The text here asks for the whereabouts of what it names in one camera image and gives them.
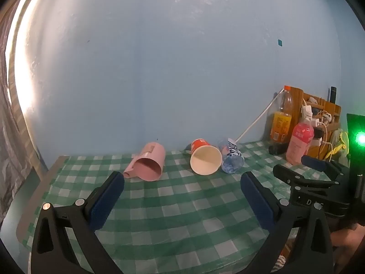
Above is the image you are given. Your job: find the orange white paper cup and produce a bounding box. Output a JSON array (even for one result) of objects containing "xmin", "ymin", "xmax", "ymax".
[{"xmin": 190, "ymin": 139, "xmax": 222, "ymax": 176}]

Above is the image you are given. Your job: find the person's right hand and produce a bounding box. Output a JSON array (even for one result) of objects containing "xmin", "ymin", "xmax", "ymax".
[{"xmin": 330, "ymin": 224, "xmax": 364, "ymax": 273}]

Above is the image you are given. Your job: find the yellow green cloth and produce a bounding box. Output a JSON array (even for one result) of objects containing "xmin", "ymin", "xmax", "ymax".
[{"xmin": 324, "ymin": 129, "xmax": 349, "ymax": 162}]

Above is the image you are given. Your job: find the small black cylinder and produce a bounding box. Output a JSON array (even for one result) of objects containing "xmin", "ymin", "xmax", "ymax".
[{"xmin": 269, "ymin": 143, "xmax": 288, "ymax": 155}]

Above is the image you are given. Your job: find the pink drink bottle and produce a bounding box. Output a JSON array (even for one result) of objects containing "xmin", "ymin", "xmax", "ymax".
[{"xmin": 286, "ymin": 118, "xmax": 314, "ymax": 165}]

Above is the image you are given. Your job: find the wooden desk organizer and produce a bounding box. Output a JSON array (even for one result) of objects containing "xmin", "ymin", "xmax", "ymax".
[{"xmin": 286, "ymin": 87, "xmax": 341, "ymax": 165}]

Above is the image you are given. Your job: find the white power strip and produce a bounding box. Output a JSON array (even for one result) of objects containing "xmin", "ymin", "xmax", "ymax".
[{"xmin": 301, "ymin": 105, "xmax": 332, "ymax": 127}]

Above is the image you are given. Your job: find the orange juice bottle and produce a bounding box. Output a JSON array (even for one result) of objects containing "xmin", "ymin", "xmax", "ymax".
[{"xmin": 270, "ymin": 85, "xmax": 293, "ymax": 143}]

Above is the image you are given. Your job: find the black device on organizer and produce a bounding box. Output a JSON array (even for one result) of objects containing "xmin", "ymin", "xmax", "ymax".
[{"xmin": 329, "ymin": 87, "xmax": 337, "ymax": 104}]

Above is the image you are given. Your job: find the grey curtain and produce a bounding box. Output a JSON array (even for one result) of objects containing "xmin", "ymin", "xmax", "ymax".
[{"xmin": 1, "ymin": 11, "xmax": 47, "ymax": 220}]

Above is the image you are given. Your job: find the pink plastic mug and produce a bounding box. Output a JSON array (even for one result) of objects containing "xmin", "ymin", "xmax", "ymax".
[{"xmin": 123, "ymin": 142, "xmax": 166, "ymax": 182}]

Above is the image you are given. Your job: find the green checkered tablecloth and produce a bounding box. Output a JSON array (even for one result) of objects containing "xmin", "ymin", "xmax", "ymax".
[{"xmin": 20, "ymin": 141, "xmax": 329, "ymax": 273}]

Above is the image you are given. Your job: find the white cable on wall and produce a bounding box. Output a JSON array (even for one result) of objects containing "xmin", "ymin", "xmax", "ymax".
[{"xmin": 234, "ymin": 87, "xmax": 285, "ymax": 144}]

